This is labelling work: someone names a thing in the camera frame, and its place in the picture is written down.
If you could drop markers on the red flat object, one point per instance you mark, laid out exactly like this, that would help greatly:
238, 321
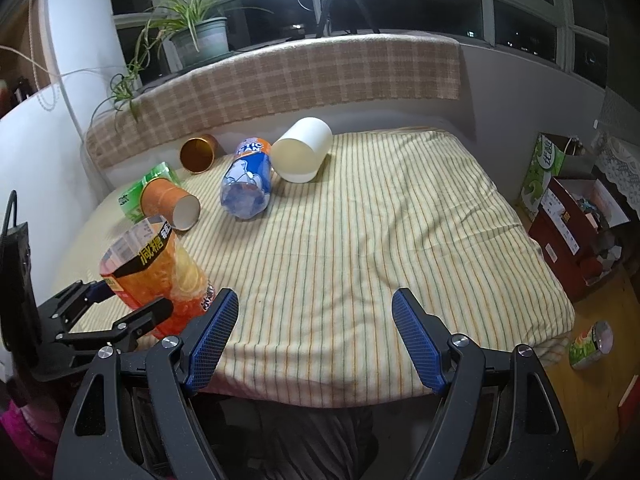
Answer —
631, 400

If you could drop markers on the white lace cloth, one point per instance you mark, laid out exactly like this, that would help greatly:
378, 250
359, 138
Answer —
620, 170

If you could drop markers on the green printed can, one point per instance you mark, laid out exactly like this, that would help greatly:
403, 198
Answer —
587, 347

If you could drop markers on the orange paper cup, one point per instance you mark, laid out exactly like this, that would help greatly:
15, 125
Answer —
167, 202

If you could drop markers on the pink cloth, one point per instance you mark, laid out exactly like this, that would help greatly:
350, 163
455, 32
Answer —
22, 435

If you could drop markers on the green tissue box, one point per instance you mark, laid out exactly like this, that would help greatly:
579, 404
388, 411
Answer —
540, 175

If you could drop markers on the small black device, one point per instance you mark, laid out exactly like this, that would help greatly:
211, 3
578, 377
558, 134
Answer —
296, 31

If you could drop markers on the plaid beige blanket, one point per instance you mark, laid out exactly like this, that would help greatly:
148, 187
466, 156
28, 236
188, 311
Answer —
310, 80

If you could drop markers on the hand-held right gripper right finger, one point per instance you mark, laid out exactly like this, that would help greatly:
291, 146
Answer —
417, 342

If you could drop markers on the blue plastic bottle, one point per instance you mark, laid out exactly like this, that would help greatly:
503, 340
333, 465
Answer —
247, 180

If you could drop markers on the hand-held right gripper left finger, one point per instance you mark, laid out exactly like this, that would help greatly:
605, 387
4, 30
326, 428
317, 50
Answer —
212, 342

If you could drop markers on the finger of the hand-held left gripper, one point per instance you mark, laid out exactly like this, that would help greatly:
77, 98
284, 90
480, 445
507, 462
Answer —
142, 320
97, 291

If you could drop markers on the red cardboard box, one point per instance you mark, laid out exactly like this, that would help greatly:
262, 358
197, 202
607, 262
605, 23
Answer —
565, 240

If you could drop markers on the copper metal cup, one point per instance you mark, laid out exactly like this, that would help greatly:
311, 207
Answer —
197, 154

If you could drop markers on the striped yellow bed sheet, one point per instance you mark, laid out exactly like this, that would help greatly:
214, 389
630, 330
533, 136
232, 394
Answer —
350, 260

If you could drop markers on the dark grey cloth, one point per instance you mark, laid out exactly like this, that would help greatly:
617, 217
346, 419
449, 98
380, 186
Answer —
310, 442

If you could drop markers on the potted spider plant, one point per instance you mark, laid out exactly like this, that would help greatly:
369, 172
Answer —
200, 35

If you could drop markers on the green packet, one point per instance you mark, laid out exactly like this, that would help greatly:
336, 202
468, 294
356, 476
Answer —
135, 192

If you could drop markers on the white paper cup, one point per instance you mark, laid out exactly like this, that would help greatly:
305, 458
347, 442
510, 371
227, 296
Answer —
302, 152

